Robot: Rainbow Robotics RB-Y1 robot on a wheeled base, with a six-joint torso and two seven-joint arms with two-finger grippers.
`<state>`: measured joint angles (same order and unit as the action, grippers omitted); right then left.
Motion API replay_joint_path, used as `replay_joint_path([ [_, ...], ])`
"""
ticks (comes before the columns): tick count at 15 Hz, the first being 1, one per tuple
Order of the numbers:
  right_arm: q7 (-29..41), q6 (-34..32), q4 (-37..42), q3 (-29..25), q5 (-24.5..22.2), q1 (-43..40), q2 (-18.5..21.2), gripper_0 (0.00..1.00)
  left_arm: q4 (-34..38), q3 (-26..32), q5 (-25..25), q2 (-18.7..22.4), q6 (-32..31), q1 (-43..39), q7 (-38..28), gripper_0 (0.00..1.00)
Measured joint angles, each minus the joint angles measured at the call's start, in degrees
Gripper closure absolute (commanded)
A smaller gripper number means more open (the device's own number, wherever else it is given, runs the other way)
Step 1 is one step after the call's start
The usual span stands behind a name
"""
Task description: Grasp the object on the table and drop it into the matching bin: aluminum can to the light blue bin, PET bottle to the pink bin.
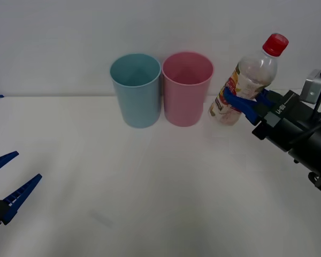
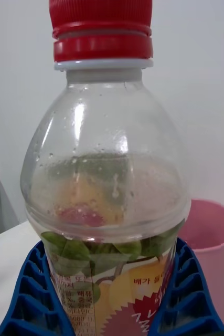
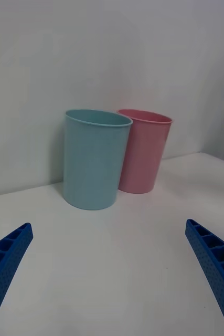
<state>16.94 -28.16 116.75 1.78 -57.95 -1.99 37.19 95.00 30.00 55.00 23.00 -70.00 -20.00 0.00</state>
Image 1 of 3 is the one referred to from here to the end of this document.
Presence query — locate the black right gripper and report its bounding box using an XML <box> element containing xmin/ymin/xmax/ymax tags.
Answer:
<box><xmin>224</xmin><ymin>88</ymin><xmax>321</xmax><ymax>151</ymax></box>

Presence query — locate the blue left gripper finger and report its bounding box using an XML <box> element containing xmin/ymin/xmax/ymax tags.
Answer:
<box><xmin>0</xmin><ymin>150</ymin><xmax>20</xmax><ymax>178</ymax></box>
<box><xmin>0</xmin><ymin>173</ymin><xmax>43</xmax><ymax>227</ymax></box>

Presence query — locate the clear plastic bottle red cap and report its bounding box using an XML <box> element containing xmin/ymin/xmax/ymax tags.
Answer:
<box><xmin>208</xmin><ymin>33</ymin><xmax>289</xmax><ymax>127</ymax></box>

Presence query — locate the pink plastic bin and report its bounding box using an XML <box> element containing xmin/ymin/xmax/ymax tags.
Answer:
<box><xmin>161</xmin><ymin>51</ymin><xmax>214</xmax><ymax>127</ymax></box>

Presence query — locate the pale blue plastic bin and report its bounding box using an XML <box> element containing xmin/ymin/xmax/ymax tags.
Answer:
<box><xmin>109</xmin><ymin>53</ymin><xmax>162</xmax><ymax>129</ymax></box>

